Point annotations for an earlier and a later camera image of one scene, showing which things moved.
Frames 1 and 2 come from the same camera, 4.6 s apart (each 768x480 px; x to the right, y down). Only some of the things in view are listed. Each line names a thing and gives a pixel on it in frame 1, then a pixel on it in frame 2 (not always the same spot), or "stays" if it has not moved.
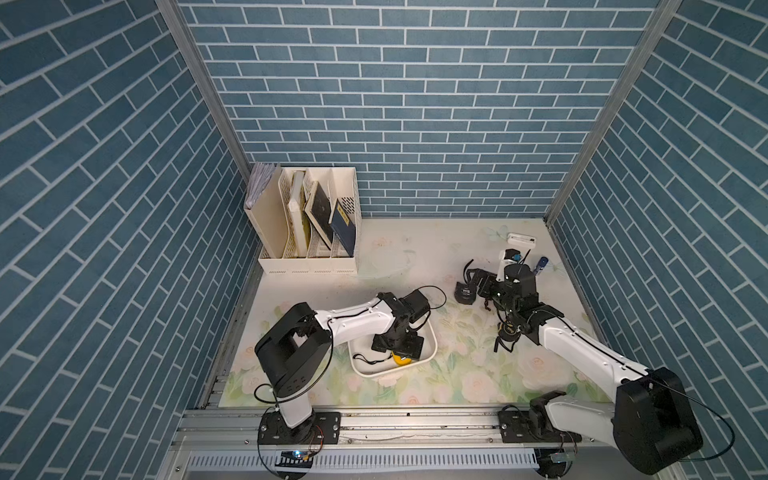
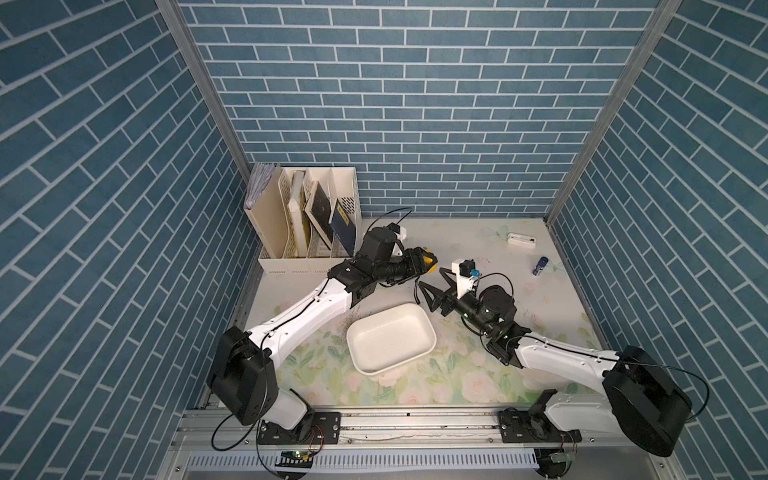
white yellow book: (297, 208) stays
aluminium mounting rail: (369, 430) stays
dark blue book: (344, 227) stays
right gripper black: (490, 279) -> (443, 297)
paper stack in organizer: (260, 174) stays
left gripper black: (413, 348) -> (414, 267)
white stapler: (521, 240) stays
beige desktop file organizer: (307, 220) stays
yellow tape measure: (401, 361) -> (428, 260)
